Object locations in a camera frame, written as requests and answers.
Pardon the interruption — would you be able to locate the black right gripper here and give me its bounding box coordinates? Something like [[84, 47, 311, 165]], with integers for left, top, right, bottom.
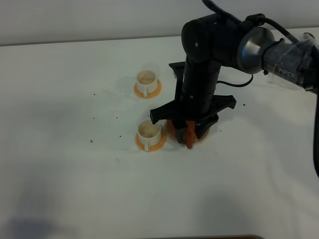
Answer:
[[150, 62, 236, 143]]

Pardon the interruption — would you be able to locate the brown clay teapot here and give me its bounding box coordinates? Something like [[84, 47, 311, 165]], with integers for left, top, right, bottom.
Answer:
[[167, 119, 196, 149]]

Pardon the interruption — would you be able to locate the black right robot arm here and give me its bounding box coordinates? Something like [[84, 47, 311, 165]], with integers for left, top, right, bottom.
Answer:
[[150, 0, 319, 147]]

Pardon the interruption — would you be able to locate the beige teapot coaster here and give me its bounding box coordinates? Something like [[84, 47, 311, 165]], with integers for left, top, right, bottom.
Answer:
[[165, 120, 210, 145]]

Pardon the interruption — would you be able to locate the near orange coaster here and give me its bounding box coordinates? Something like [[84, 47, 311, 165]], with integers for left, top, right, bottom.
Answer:
[[135, 129, 167, 152]]

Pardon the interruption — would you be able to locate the orange coaster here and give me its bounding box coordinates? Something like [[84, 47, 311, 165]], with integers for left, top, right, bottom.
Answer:
[[134, 80, 162, 99], [135, 129, 167, 152]]

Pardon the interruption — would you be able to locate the near white teacup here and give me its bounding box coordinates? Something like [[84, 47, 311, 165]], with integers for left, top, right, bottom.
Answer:
[[138, 119, 161, 137]]

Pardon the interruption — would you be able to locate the white teacup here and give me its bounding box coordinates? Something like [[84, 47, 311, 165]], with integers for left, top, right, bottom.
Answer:
[[136, 70, 158, 85], [138, 119, 161, 137]]

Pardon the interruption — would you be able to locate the far orange coaster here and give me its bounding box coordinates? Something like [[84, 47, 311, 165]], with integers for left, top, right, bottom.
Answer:
[[134, 80, 162, 99]]

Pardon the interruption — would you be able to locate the far white teacup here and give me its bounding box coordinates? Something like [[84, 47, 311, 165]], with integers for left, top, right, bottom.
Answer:
[[136, 70, 158, 85]]

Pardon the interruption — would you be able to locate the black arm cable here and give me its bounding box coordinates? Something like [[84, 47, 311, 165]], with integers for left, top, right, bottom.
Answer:
[[216, 13, 319, 179]]

